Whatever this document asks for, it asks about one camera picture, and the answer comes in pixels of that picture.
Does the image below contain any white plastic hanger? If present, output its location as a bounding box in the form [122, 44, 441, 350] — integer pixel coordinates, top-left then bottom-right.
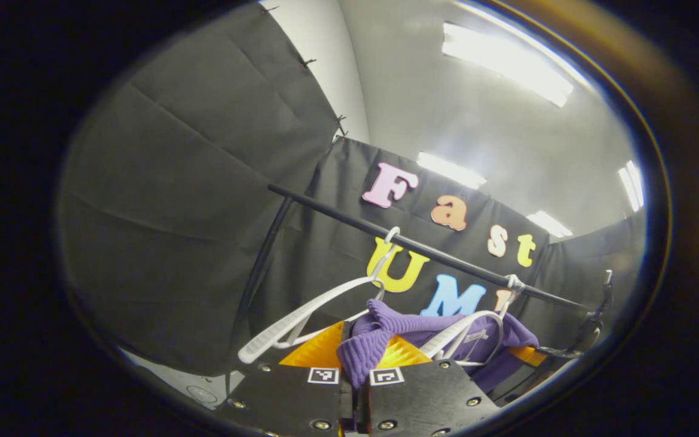
[238, 226, 400, 365]
[419, 274, 526, 367]

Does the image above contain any purple knit jacket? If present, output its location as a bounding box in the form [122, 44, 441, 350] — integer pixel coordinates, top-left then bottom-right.
[336, 299, 539, 394]

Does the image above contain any large ceiling light panel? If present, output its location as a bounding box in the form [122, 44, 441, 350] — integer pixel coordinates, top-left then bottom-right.
[444, 23, 575, 107]

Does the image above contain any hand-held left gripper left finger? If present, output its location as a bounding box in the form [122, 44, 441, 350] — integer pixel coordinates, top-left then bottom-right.
[213, 320, 356, 437]

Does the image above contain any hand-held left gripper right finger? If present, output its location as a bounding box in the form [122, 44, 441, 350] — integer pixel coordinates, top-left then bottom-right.
[356, 334, 502, 437]

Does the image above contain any black backdrop cloth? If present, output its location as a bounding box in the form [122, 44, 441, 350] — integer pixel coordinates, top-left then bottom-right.
[58, 6, 647, 377]

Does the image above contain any black clothes rack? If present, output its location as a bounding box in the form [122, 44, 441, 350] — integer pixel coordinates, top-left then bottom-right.
[225, 184, 599, 395]

